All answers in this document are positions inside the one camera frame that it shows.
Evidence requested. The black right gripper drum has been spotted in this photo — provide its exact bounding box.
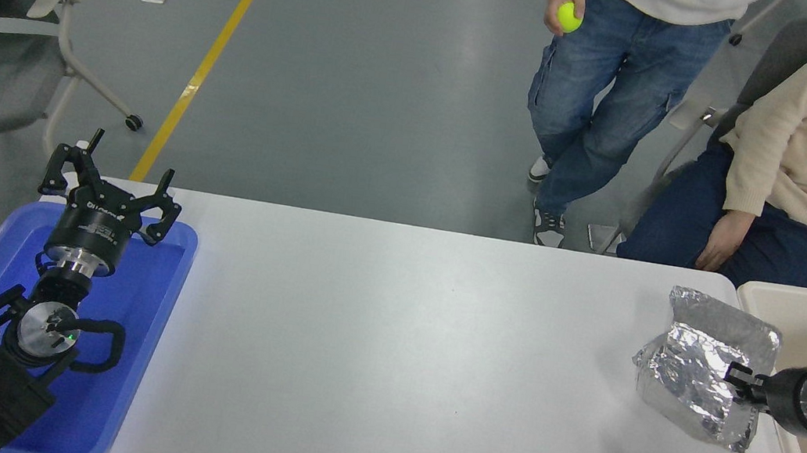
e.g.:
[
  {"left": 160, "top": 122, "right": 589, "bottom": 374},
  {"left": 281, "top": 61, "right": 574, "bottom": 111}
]
[{"left": 761, "top": 361, "right": 807, "bottom": 437}]

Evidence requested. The foil plate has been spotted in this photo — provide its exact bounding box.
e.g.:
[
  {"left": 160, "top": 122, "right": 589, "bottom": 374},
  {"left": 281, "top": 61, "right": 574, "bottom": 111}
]
[{"left": 621, "top": 281, "right": 788, "bottom": 453}]

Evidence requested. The yellow-green ball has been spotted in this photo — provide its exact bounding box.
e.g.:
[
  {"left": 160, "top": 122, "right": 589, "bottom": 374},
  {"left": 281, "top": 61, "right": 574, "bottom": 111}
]
[{"left": 555, "top": 1, "right": 586, "bottom": 35}]

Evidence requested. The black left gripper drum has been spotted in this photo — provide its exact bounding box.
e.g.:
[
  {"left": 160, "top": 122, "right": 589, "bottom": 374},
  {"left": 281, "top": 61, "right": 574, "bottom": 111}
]
[{"left": 41, "top": 180, "right": 147, "bottom": 276}]

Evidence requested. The blue plastic tray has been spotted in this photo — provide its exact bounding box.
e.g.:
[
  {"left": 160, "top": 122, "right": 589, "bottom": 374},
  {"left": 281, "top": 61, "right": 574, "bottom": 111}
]
[{"left": 0, "top": 195, "right": 202, "bottom": 453}]

